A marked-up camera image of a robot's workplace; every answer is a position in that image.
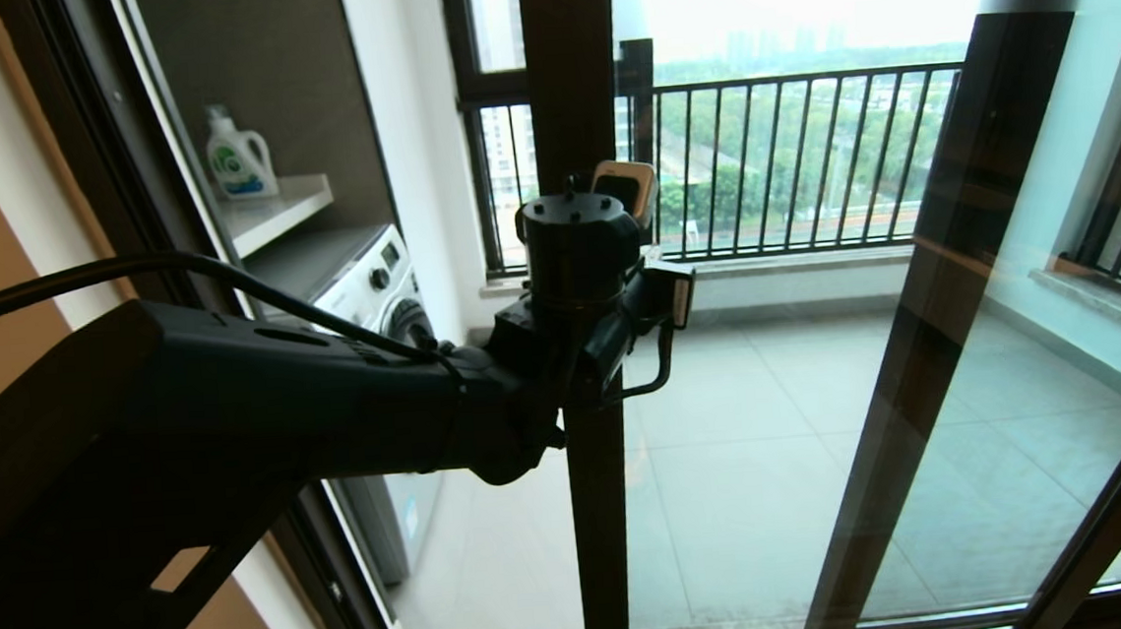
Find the dark framed balcony window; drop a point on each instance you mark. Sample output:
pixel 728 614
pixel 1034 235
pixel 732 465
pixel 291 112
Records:
pixel 495 87

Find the white front-load washing machine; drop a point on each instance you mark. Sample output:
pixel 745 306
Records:
pixel 371 278

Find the long marble window sill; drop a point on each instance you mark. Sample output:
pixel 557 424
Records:
pixel 794 267

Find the white wall shelf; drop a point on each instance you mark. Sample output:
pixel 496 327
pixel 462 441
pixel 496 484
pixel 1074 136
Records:
pixel 272 214

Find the short marble window sill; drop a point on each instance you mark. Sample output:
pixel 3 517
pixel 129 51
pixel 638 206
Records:
pixel 1113 307

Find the long black balcony railing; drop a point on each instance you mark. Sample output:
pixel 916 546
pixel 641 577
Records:
pixel 801 80

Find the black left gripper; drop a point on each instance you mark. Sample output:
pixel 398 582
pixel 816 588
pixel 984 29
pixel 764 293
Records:
pixel 581 254

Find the white laundry detergent bottle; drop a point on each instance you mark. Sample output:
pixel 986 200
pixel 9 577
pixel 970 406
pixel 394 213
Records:
pixel 237 167

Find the dark framed sliding glass door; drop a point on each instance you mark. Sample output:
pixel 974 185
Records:
pixel 602 548

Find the fixed glass door panel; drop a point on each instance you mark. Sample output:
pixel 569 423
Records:
pixel 907 409

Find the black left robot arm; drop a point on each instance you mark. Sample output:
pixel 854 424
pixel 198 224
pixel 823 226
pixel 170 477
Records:
pixel 232 407

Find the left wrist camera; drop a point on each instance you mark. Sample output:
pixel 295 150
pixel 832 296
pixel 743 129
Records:
pixel 626 191

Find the short black balcony railing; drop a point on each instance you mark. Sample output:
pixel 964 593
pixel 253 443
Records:
pixel 1106 212

